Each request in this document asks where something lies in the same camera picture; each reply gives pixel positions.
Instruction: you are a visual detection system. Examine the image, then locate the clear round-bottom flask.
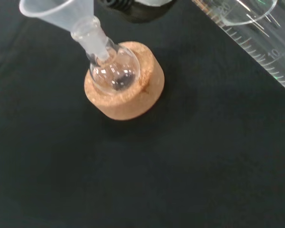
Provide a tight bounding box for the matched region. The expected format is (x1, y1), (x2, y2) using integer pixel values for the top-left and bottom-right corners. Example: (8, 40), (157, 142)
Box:
(70, 18), (141, 95)

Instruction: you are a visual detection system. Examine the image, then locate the black cloth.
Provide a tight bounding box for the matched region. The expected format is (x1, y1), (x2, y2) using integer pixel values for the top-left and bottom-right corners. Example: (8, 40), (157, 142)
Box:
(0, 0), (285, 228)

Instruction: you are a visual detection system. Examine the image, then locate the cork ring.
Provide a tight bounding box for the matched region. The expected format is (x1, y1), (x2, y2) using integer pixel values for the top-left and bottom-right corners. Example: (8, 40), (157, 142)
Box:
(84, 41), (166, 122)

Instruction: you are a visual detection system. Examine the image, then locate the translucent plastic funnel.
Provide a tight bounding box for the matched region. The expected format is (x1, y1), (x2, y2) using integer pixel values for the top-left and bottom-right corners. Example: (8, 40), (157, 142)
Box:
(18, 0), (110, 60)

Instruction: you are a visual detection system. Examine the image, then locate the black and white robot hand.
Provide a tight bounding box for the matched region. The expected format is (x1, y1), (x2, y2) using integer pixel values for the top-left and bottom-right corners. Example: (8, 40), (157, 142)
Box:
(96, 0), (179, 24)

